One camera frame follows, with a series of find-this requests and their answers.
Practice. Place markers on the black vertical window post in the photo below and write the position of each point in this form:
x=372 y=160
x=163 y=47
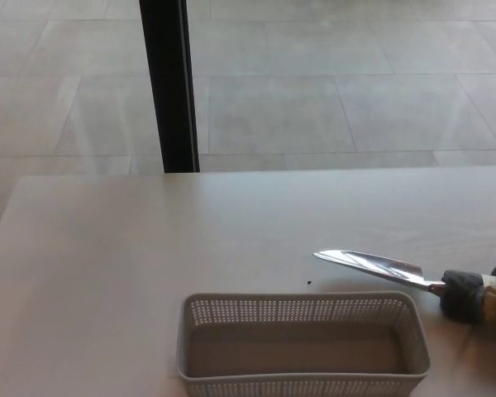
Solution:
x=169 y=82

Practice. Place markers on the grey perforated plastic basket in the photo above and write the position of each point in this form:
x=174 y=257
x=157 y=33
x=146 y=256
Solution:
x=297 y=386

